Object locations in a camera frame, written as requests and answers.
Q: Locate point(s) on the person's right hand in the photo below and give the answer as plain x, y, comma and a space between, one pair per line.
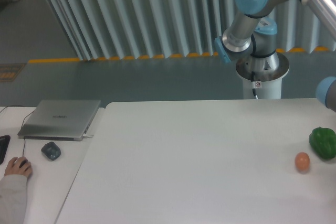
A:
13, 166

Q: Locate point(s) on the black computer mouse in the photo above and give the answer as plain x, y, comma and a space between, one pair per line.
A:
25, 168

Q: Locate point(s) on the white sleeved forearm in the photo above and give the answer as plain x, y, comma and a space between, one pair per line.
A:
13, 198

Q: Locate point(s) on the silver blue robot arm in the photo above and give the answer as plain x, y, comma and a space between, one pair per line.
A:
251, 41

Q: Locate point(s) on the black keyboard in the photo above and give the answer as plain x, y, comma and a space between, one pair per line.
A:
4, 143

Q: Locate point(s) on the dark grey earbuds case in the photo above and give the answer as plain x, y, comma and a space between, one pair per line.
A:
51, 151

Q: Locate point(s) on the silver closed laptop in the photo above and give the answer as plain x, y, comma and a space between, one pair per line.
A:
60, 120

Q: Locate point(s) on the white folding partition screen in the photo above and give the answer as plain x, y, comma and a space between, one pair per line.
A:
136, 28

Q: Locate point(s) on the brown egg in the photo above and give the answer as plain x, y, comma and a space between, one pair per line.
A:
302, 162

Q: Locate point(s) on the green bell pepper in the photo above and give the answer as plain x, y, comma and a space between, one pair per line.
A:
322, 141

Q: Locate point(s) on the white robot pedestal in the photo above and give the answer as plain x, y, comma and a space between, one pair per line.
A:
263, 90

